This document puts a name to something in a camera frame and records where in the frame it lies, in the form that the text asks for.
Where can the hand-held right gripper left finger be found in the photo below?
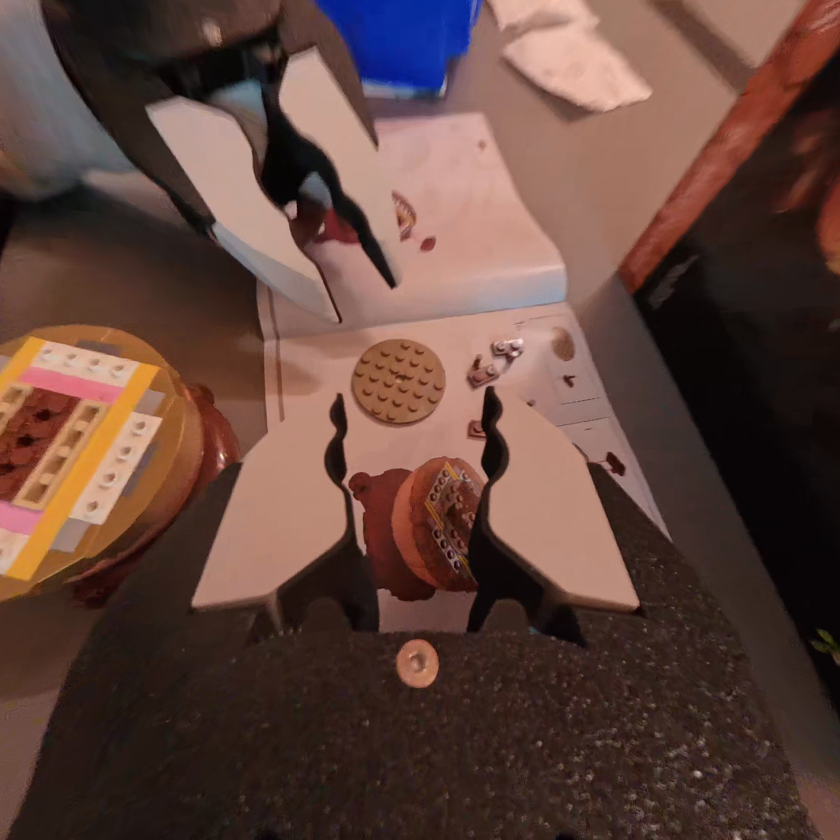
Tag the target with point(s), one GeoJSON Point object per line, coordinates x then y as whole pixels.
{"type": "Point", "coordinates": [282, 525]}

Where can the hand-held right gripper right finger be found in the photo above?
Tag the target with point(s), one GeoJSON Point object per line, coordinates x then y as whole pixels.
{"type": "Point", "coordinates": [558, 525]}

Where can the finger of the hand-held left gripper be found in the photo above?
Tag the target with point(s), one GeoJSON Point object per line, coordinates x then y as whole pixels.
{"type": "Point", "coordinates": [335, 118]}
{"type": "Point", "coordinates": [230, 184]}

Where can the small brown brick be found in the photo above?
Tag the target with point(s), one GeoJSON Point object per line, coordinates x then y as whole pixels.
{"type": "Point", "coordinates": [509, 349]}
{"type": "Point", "coordinates": [475, 428]}
{"type": "Point", "coordinates": [483, 374]}

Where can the tan round plate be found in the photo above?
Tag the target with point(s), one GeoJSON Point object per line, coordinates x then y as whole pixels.
{"type": "Point", "coordinates": [398, 381]}

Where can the brick pot model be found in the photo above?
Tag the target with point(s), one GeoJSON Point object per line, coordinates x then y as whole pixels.
{"type": "Point", "coordinates": [79, 433]}

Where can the blue plastic bin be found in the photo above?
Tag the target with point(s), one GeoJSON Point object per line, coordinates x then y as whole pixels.
{"type": "Point", "coordinates": [394, 40]}

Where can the white instruction booklet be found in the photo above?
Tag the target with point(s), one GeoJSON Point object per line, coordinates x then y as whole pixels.
{"type": "Point", "coordinates": [499, 263]}

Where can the white paper sheet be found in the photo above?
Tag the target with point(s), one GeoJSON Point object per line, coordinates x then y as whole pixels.
{"type": "Point", "coordinates": [551, 13]}
{"type": "Point", "coordinates": [578, 66]}

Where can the black flower print box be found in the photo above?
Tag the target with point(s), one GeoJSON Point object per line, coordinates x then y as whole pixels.
{"type": "Point", "coordinates": [761, 328]}

